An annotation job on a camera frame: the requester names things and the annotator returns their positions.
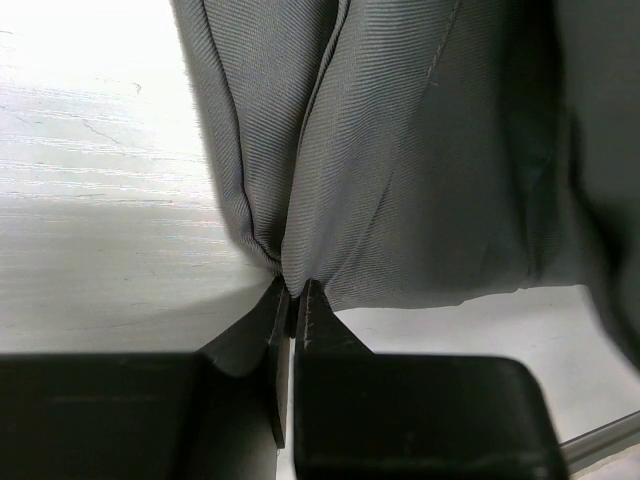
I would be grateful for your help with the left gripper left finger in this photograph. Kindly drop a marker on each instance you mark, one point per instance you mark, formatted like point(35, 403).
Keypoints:
point(215, 413)

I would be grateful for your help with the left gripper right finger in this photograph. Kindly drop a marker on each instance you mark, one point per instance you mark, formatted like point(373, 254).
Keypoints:
point(363, 415)

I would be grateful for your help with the grey pleated skirt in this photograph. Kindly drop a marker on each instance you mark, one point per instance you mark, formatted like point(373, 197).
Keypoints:
point(414, 154)

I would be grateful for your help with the aluminium front rail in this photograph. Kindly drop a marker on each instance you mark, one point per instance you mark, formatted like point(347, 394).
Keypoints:
point(606, 441)

